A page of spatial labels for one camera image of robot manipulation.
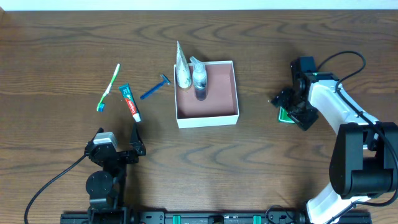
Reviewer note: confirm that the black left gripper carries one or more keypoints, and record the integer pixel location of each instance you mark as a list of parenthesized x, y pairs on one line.
[(121, 155)]

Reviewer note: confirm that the Colgate toothpaste tube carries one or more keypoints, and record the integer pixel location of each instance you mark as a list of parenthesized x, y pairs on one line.
[(128, 97)]

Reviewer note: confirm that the clear pump soap bottle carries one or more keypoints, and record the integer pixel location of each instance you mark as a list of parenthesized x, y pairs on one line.
[(199, 77)]

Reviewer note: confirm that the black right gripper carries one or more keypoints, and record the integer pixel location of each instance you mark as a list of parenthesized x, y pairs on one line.
[(296, 104)]

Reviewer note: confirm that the green soap packet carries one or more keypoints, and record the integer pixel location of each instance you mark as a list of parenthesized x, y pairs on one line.
[(283, 116)]

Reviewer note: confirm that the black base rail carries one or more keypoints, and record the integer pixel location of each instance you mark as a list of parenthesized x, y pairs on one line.
[(158, 217)]

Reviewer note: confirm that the green white toothbrush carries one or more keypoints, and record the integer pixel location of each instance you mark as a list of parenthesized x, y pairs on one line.
[(101, 105)]

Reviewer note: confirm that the blue disposable razor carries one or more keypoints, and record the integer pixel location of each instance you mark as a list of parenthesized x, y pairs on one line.
[(165, 81)]

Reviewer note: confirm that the white Pantene tube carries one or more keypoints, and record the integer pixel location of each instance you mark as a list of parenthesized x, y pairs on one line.
[(182, 69)]

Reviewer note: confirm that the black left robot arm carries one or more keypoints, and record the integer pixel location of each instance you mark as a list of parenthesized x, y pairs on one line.
[(106, 187)]

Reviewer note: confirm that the white box pink inside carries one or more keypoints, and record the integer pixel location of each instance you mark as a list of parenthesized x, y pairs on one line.
[(220, 106)]

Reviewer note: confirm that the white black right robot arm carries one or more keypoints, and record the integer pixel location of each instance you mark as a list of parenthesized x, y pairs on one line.
[(364, 160)]

